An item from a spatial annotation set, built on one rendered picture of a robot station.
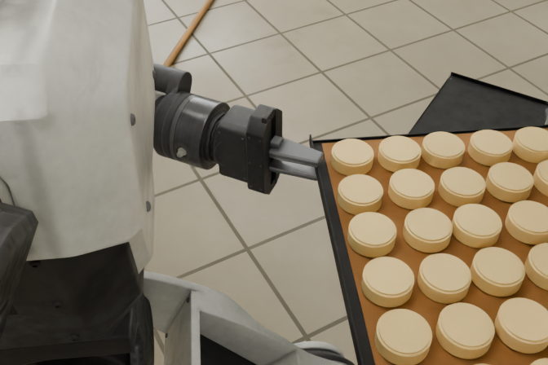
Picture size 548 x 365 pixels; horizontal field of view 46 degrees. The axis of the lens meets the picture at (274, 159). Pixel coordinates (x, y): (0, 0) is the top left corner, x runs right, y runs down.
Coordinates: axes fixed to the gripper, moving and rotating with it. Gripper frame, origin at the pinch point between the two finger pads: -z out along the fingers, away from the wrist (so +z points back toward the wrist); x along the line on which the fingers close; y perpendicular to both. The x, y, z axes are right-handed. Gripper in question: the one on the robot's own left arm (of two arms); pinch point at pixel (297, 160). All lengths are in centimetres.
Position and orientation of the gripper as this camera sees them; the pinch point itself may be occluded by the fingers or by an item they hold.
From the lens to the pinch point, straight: 77.6
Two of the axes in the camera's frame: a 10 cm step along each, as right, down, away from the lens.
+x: 0.0, -7.5, -6.7
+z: -9.1, -2.7, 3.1
